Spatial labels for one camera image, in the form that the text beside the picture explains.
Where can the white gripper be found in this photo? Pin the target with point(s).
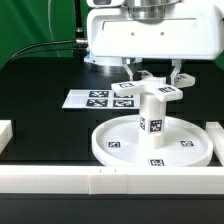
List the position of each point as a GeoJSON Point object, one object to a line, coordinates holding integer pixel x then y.
{"type": "Point", "coordinates": [158, 30]}

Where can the white cross-shaped table base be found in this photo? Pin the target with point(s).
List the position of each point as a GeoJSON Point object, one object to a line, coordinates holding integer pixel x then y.
{"type": "Point", "coordinates": [162, 88]}

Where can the white round table top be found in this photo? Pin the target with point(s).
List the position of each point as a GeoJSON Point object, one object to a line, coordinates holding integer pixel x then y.
{"type": "Point", "coordinates": [121, 142]}

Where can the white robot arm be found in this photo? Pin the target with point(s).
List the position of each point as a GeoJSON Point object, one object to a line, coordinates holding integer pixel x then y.
{"type": "Point", "coordinates": [121, 30]}

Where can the white marker tag sheet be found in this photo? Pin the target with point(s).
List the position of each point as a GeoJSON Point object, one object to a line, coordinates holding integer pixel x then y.
{"type": "Point", "coordinates": [99, 99]}

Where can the black vertical pole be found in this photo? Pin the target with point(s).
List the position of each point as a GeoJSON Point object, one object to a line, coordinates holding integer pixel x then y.
{"type": "Point", "coordinates": [79, 33]}

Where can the white right fence block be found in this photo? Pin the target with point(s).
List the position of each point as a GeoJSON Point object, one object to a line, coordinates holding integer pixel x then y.
{"type": "Point", "coordinates": [216, 132]}

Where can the white fence block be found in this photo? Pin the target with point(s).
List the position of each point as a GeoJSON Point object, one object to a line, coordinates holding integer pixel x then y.
{"type": "Point", "coordinates": [216, 132]}
{"type": "Point", "coordinates": [5, 133]}

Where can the white left fence block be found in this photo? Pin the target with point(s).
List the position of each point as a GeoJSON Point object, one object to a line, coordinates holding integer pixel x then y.
{"type": "Point", "coordinates": [5, 133]}

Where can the white front fence bar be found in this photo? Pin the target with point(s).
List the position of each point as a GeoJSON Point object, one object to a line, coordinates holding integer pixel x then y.
{"type": "Point", "coordinates": [103, 180]}

